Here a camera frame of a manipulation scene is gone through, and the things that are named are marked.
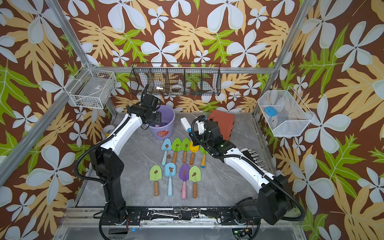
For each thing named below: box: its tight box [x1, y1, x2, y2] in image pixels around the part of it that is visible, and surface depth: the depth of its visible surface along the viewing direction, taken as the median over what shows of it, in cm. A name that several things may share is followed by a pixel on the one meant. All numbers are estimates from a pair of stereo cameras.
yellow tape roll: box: [102, 125, 115, 138], surface depth 110 cm
